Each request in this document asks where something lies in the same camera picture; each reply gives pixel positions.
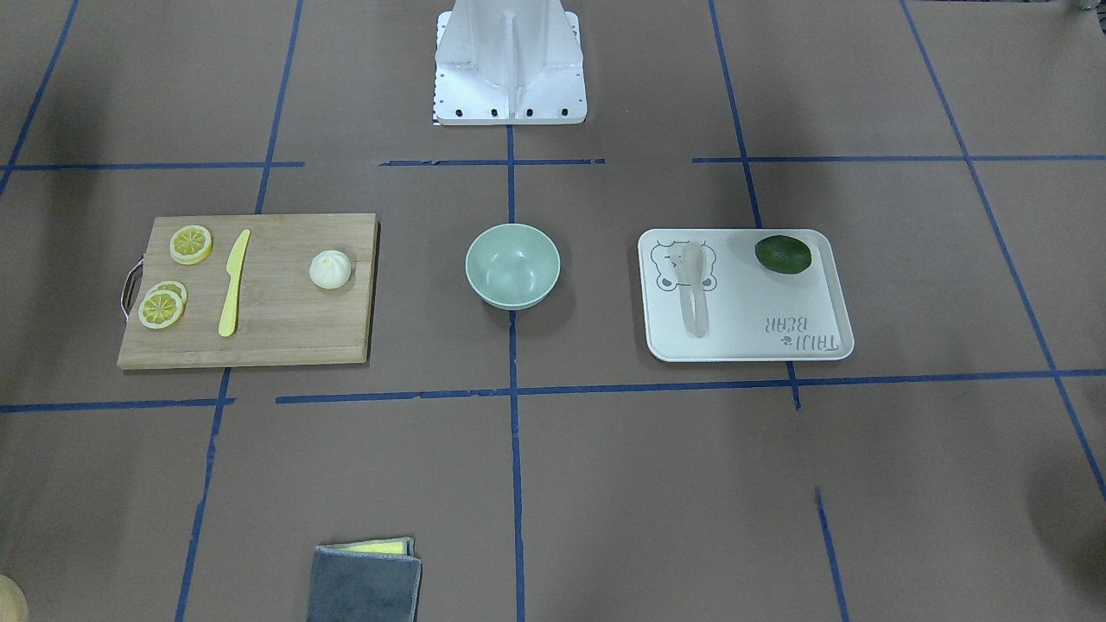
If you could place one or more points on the light green bowl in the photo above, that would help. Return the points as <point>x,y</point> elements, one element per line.
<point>512,266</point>

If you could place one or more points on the white bear tray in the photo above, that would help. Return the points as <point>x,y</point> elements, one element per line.
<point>754,314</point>

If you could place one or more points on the green avocado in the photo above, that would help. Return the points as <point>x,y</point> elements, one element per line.
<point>784,254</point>

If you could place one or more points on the grey and yellow cloth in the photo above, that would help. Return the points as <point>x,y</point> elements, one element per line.
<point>373,580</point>

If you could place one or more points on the yellow plastic knife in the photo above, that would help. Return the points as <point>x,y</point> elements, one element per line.
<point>234,266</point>

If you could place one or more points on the bamboo cutting board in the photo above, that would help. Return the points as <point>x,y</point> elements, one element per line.
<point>283,318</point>

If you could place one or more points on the lemon slice upper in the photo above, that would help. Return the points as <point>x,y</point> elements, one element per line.
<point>190,244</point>

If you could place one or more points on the lemon slice hidden under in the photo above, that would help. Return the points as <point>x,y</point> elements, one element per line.
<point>177,287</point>

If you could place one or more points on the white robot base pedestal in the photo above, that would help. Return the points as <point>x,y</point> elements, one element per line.
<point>509,63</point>

